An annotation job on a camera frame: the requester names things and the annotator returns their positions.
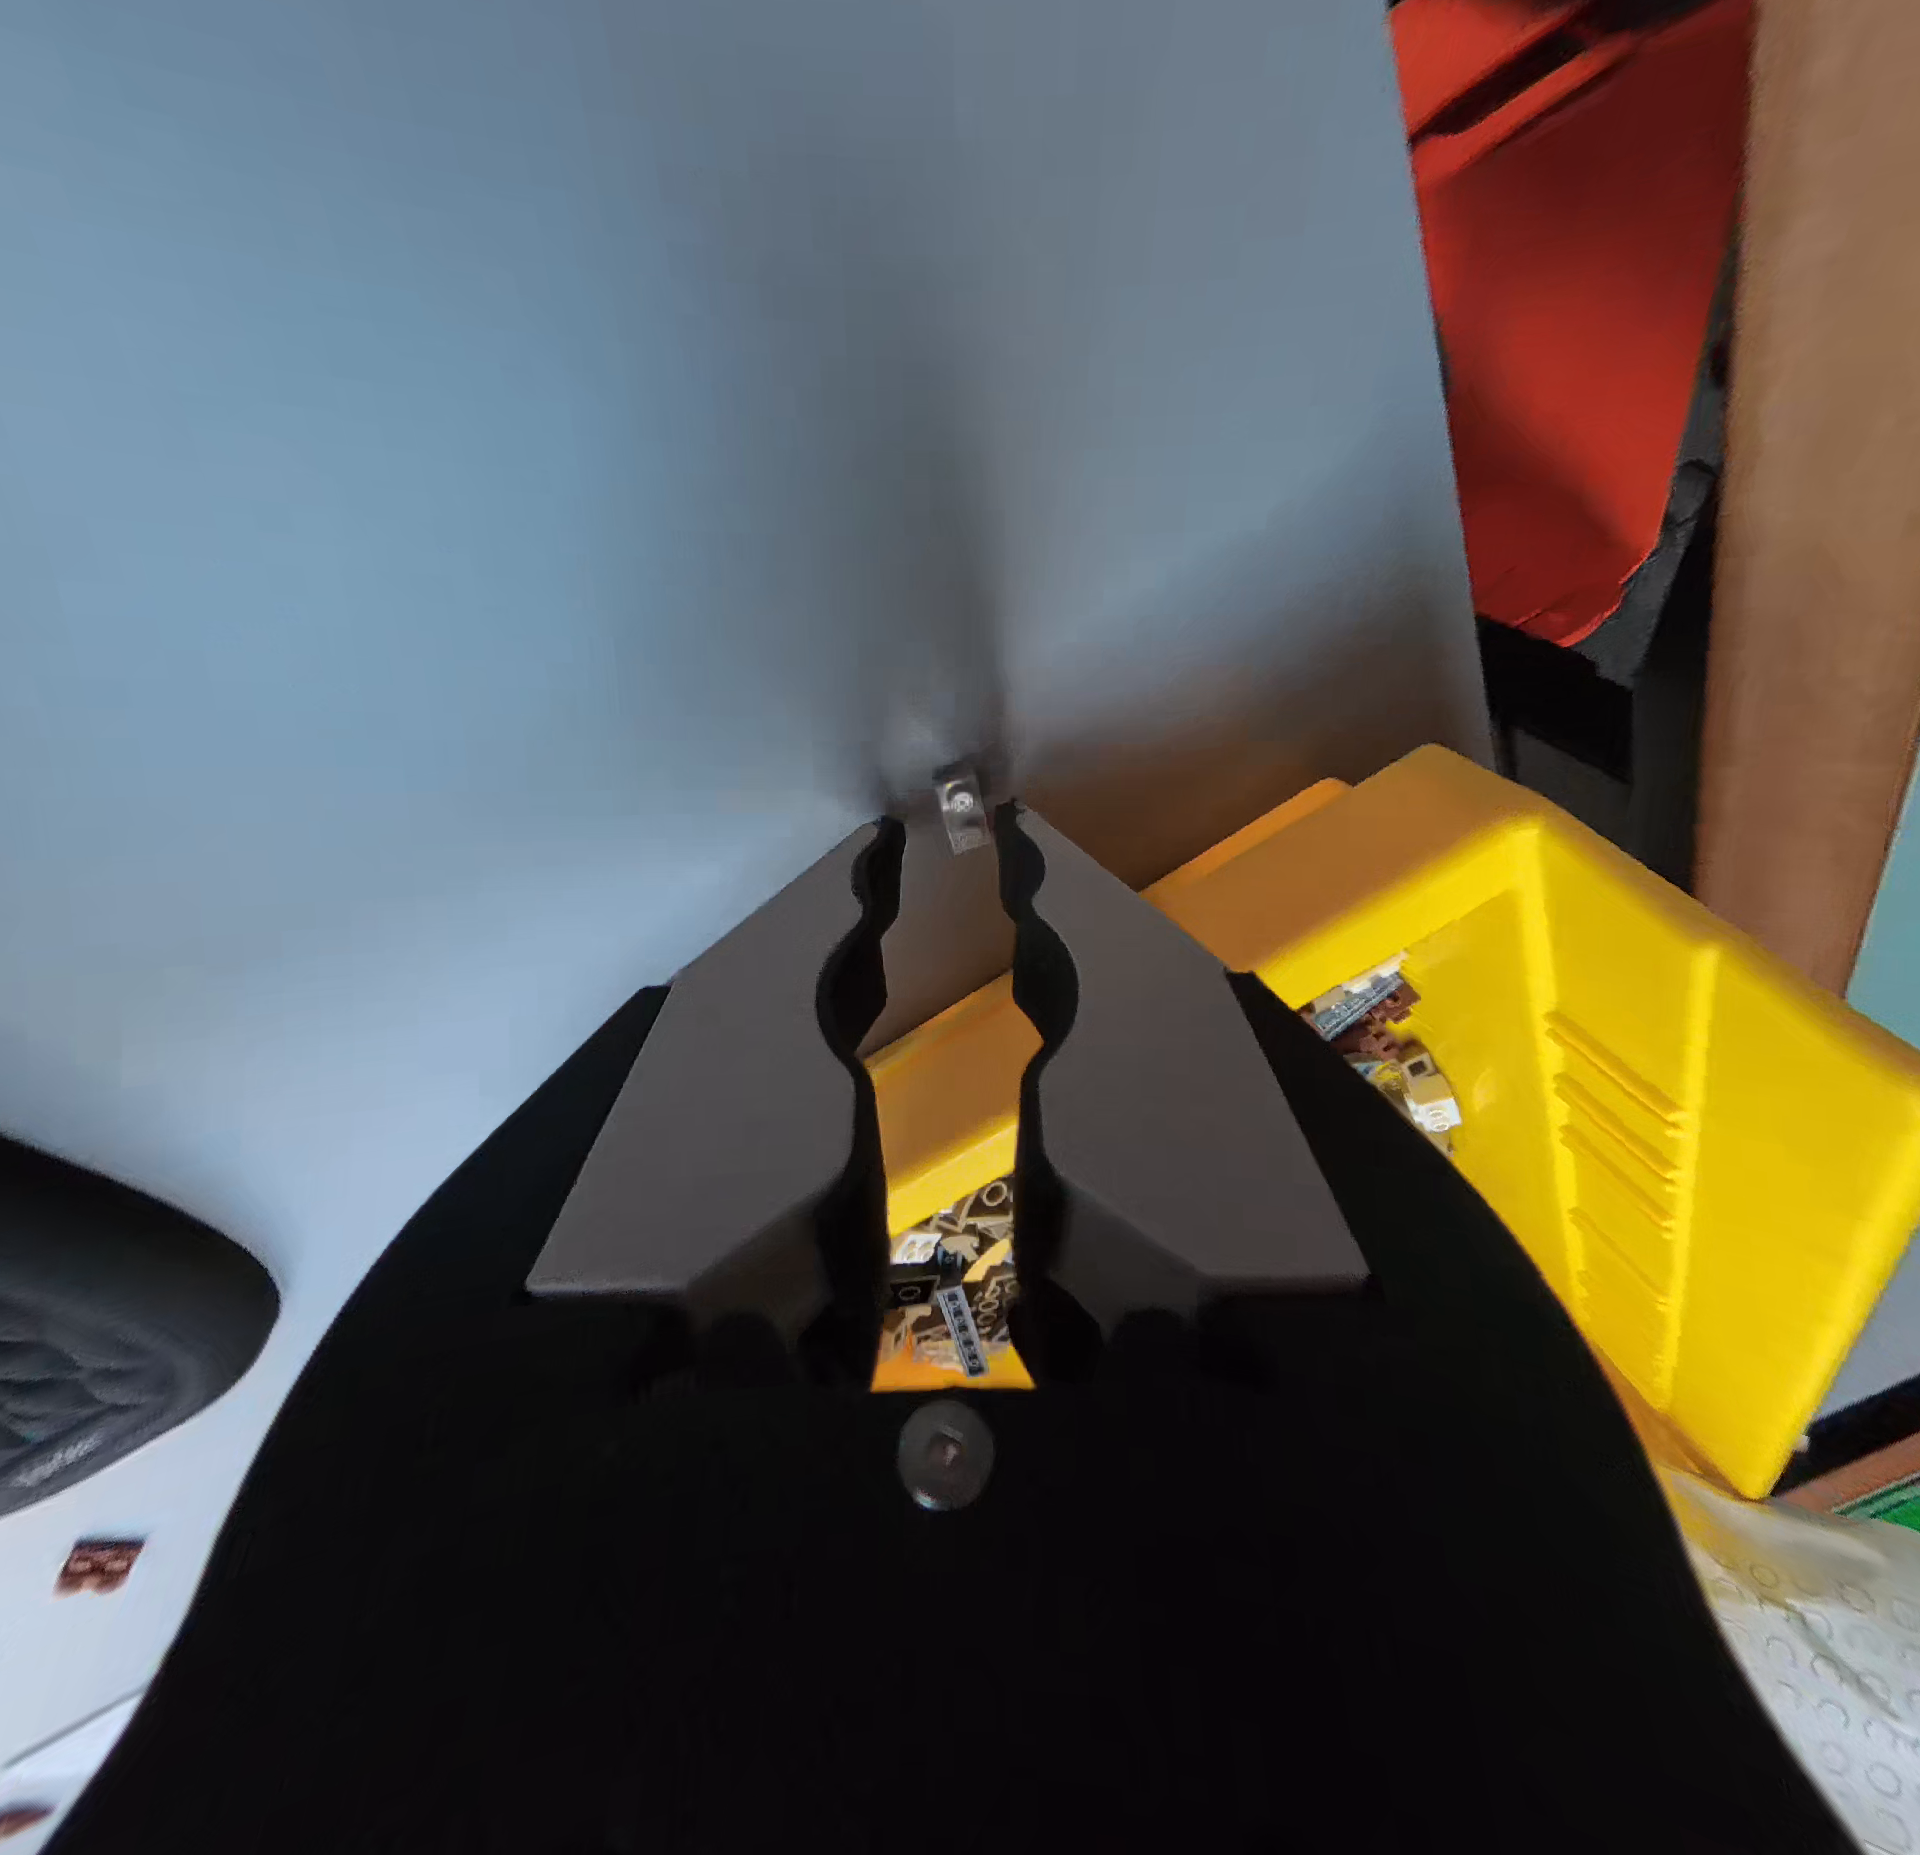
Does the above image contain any pile of toy bricks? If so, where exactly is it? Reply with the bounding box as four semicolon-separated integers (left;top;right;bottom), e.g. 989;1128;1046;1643
887;954;1464;1385

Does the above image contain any large white paper bag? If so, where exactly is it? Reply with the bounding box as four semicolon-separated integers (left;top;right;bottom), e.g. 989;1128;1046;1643
1673;1479;1920;1855

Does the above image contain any yellow plastic bin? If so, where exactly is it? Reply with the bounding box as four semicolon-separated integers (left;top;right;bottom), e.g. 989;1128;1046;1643
862;745;1920;1503

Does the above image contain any black cushioned wrist pad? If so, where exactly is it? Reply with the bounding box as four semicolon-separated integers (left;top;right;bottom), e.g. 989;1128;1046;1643
0;1135;285;1520

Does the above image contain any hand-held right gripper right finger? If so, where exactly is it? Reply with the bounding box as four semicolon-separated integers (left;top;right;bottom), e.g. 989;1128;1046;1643
989;801;1370;1378

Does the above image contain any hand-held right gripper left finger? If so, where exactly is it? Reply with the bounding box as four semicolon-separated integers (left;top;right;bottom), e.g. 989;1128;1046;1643
525;816;906;1378

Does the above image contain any grey desk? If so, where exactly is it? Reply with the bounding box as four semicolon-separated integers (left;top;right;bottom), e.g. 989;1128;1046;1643
0;0;1501;1855

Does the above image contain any red plastic container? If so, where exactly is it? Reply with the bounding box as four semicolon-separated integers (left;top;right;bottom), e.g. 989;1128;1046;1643
1387;0;1757;650

